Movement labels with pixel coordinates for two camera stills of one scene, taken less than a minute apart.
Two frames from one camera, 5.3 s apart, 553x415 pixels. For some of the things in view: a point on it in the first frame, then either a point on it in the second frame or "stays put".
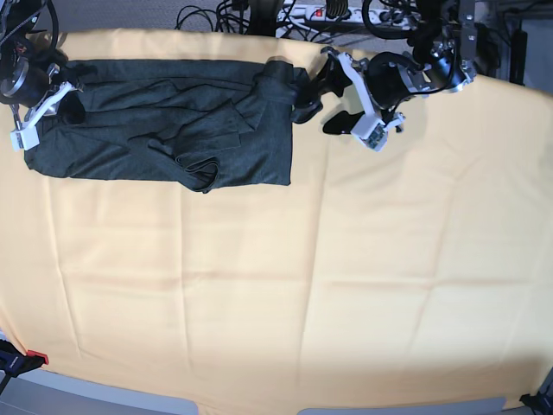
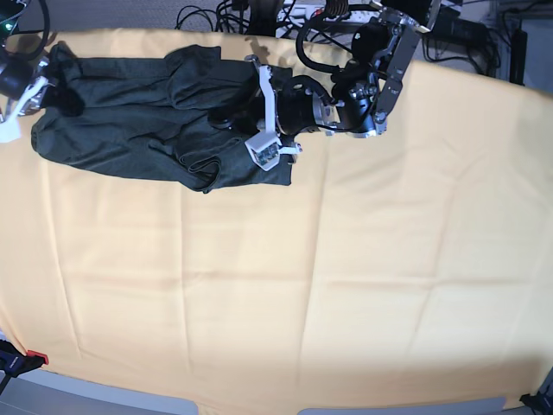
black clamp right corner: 541,405 stays put
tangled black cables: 230,17 stays put
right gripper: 384,81 -> 282,109
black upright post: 518,56 stays put
